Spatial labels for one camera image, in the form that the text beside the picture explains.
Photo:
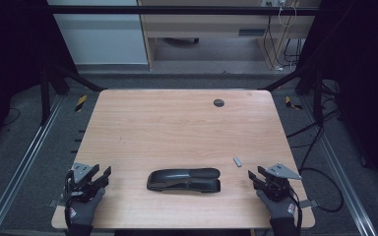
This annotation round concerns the yellow black tape marker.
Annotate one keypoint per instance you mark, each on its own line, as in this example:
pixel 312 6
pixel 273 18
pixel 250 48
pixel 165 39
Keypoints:
pixel 81 103
pixel 289 102

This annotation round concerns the black vertical frame post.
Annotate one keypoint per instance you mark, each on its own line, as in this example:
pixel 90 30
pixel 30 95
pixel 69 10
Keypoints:
pixel 45 98
pixel 318 98

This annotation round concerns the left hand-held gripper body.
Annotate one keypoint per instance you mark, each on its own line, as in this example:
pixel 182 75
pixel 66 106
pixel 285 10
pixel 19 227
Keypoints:
pixel 78 188

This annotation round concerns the dark curved object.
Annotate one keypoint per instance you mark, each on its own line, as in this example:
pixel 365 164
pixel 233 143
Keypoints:
pixel 180 41

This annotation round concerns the white power strip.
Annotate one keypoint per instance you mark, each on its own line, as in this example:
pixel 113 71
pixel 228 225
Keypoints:
pixel 275 2

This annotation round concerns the grey staple strip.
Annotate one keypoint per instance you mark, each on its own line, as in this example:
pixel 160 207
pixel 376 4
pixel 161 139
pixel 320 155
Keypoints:
pixel 237 162

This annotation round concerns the person's left hand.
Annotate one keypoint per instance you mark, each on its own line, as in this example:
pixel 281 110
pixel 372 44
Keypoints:
pixel 83 212

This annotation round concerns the light wooden desk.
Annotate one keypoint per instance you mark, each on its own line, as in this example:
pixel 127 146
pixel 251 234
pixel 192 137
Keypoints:
pixel 203 24

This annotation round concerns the white cabinet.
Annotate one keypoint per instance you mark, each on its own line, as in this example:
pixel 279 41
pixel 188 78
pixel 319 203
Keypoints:
pixel 101 39

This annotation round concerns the round grey table grommet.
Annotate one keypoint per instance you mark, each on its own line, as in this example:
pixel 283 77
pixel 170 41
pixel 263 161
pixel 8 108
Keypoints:
pixel 219 103

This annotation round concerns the black curtain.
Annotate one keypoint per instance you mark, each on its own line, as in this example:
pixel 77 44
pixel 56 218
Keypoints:
pixel 367 65
pixel 10 49

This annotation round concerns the person's right hand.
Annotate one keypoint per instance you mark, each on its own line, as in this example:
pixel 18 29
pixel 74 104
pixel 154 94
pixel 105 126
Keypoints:
pixel 280 209

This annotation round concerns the black diagonal frame strut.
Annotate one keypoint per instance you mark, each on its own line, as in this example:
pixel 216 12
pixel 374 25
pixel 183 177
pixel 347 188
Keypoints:
pixel 285 78
pixel 78 78

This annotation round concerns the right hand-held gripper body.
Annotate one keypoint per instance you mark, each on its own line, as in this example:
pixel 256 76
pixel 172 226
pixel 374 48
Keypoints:
pixel 277 187

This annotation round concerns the black stapler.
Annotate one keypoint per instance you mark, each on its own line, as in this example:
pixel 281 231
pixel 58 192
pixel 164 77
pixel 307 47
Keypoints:
pixel 183 180

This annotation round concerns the aluminium floor rail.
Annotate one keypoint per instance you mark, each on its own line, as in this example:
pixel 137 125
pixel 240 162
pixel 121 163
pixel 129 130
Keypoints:
pixel 21 170
pixel 353 200

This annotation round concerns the black horizontal frame bar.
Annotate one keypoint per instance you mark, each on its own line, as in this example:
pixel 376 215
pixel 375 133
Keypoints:
pixel 177 10

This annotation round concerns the grey metal table bracket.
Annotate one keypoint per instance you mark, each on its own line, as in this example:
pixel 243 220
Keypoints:
pixel 309 203
pixel 55 202

